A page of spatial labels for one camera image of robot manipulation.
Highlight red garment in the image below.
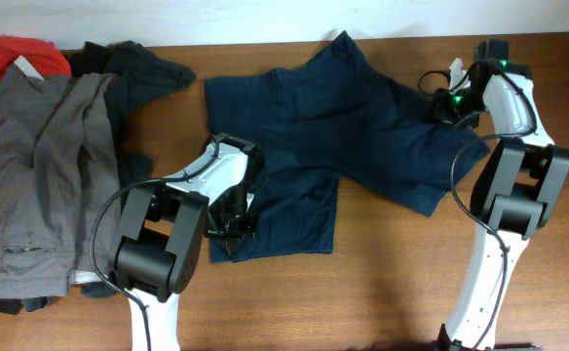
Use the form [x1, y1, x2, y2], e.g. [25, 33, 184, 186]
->
[0, 35, 72, 80]

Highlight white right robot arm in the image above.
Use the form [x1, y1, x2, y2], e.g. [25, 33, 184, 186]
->
[431, 39, 569, 350]

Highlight navy blue shorts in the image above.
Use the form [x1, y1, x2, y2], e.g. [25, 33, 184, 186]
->
[205, 33, 489, 263]

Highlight grey trousers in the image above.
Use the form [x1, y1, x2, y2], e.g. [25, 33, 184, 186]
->
[0, 66, 120, 299]

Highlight dark green black garment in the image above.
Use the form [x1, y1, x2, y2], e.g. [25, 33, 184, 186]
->
[0, 41, 195, 315]

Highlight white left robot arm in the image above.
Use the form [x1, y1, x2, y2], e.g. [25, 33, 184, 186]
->
[99, 134, 265, 350]

